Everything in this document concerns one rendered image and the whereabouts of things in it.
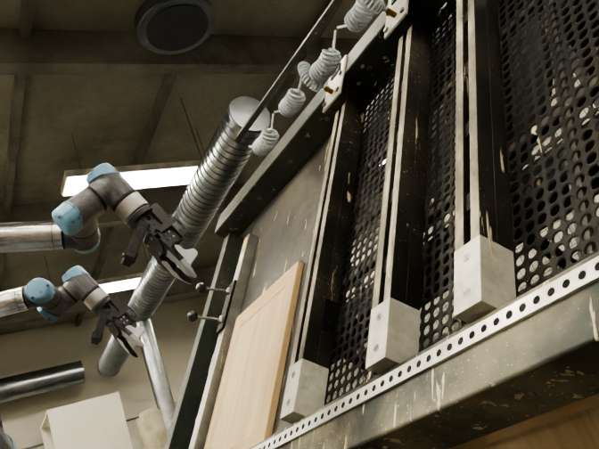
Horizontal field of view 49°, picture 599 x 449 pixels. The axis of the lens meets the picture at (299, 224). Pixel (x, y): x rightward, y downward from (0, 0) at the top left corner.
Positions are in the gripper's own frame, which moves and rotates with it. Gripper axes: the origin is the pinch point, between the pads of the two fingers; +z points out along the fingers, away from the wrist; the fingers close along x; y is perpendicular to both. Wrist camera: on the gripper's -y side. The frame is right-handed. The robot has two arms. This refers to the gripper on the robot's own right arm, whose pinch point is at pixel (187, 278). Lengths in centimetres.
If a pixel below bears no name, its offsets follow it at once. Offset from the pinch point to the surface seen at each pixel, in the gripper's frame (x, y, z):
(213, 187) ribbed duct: 294, 231, -93
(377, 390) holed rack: -44, -12, 43
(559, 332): -83, -12, 48
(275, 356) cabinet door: 14.8, 10.8, 29.0
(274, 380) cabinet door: 12.4, 4.3, 32.9
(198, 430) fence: 58, -2, 30
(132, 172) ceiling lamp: 349, 218, -161
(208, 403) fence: 59, 6, 26
